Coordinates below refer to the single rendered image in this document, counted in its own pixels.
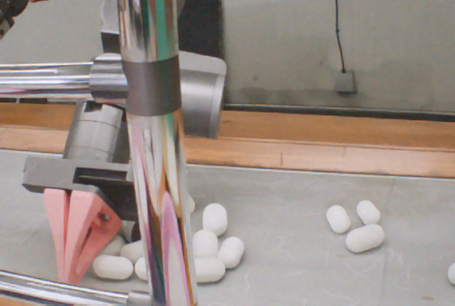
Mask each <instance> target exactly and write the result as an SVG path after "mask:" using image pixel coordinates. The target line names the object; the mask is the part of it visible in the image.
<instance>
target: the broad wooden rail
mask: <svg viewBox="0 0 455 306"><path fill-rule="evenodd" d="M75 110H76V105H66V104H64V105H48V104H31V103H16V104H15V103H0V149H3V150H15V151H26V152H34V153H48V154H61V155H63V151H64V148H65V144H66V141H67V137H68V133H69V131H70V127H71V124H72V119H73V116H74V113H75ZM184 141H185V153H186V164H188V165H201V166H228V167H241V168H255V169H268V170H295V171H308V172H320V173H333V174H347V175H382V176H395V177H407V178H408V177H419V178H429V179H455V123H443V122H427V121H416V120H409V119H375V118H356V117H336V115H318V114H279V113H259V112H239V111H222V112H221V117H220V124H219V133H218V136H217V140H211V139H206V138H199V137H193V136H184Z"/></svg>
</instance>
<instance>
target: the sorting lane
mask: <svg viewBox="0 0 455 306"><path fill-rule="evenodd" d="M62 156H63V155H61V154H48V153H34V152H26V151H15V150H3V149H0V269H4V270H10V271H14V272H16V273H22V274H27V275H33V276H38V277H39V278H49V279H52V280H59V268H58V263H57V252H56V248H55V242H54V236H53V232H52V231H51V228H50V221H49V217H48V213H47V209H46V203H45V199H44V197H43V195H44V194H40V193H36V192H30V191H28V190H27V189H26V188H24V187H23V186H22V184H21V183H22V181H23V178H24V172H23V170H24V166H25V164H24V163H25V161H26V158H27V157H48V158H60V159H62ZM186 166H187V178H188V190H189V195H190V196H191V197H192V199H193V201H194V204H195V208H194V211H193V212H192V213H191V225H192V237H193V236H194V235H195V234H196V233H197V232H198V231H202V230H204V229H203V213H204V210H205V208H206V206H207V205H211V204H219V205H222V206H223V207H224V208H225V210H226V213H227V229H226V231H225V232H224V233H223V234H222V235H220V236H216V237H217V240H218V253H219V249H220V247H222V245H223V242H224V240H225V239H227V238H229V237H237V238H238V239H240V240H241V241H242V242H243V244H244V252H243V254H242V257H241V259H240V262H239V264H238V266H236V267H234V268H231V269H226V268H225V273H224V276H223V277H222V278H221V279H220V280H218V281H216V282H197V294H198V304H199V306H455V285H454V284H453V283H452V282H450V281H449V277H448V274H449V267H450V265H451V264H452V263H454V262H455V179H429V178H419V177H408V178H407V177H395V176H382V175H347V174H333V173H320V172H308V171H295V170H268V169H255V168H241V167H228V166H201V165H188V164H186ZM364 200H368V201H369V202H371V203H372V205H373V206H374V207H376V208H377V210H378V211H379V213H380V220H379V222H378V223H377V224H376V225H378V226H380V227H381V228H382V230H383V232H384V238H383V241H382V243H381V244H380V245H379V246H377V247H374V248H369V249H367V250H366V251H363V252H354V251H352V250H350V249H349V248H348V247H347V245H346V236H347V235H348V234H349V232H350V231H352V230H355V229H358V228H361V227H364V226H366V224H365V223H364V222H363V221H362V220H361V218H360V217H359V216H358V214H357V209H358V205H359V204H360V203H361V202H362V201H364ZM335 205H337V206H340V207H341V208H342V209H343V210H344V211H345V212H346V214H347V216H348V217H349V220H350V227H349V229H348V230H347V231H345V232H344V233H342V234H339V233H336V232H334V230H333V229H332V227H331V225H330V223H329V221H328V220H327V211H328V210H329V209H330V208H331V207H332V206H335ZM93 263H94V261H92V262H91V263H90V265H89V267H88V269H87V270H86V272H85V274H84V275H83V278H82V279H81V280H80V282H79V284H78V285H84V286H91V287H97V288H105V289H108V290H111V291H124V292H127V293H130V292H131V291H132V290H140V291H147V292H150V289H149V288H148V280H143V279H141V278H139V277H138V275H137V272H135V265H136V264H134V265H132V274H131V275H130V276H129V277H128V278H125V279H116V278H101V277H99V276H98V275H97V274H96V272H95V271H94V268H93Z"/></svg>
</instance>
